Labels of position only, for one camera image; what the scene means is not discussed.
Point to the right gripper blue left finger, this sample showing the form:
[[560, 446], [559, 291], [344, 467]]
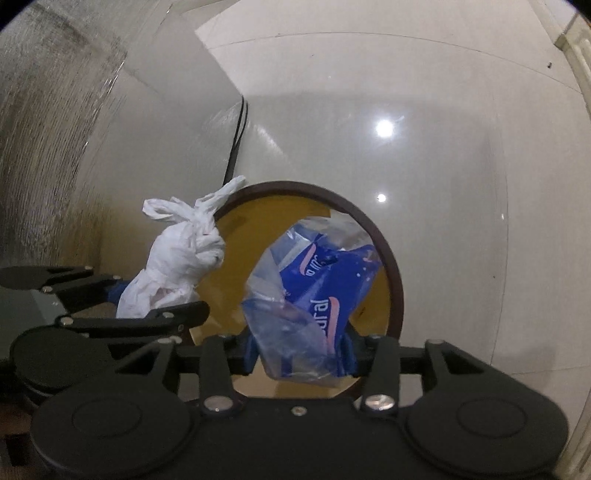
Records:
[[248, 351]]

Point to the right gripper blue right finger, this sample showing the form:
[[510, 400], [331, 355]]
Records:
[[353, 354]]

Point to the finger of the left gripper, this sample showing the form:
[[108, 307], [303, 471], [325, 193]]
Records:
[[115, 291]]

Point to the blue plastic bag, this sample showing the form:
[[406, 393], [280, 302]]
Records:
[[303, 291]]

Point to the white knotted plastic bag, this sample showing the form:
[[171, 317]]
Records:
[[188, 249]]

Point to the yellow round trash bin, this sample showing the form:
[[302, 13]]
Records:
[[251, 220]]

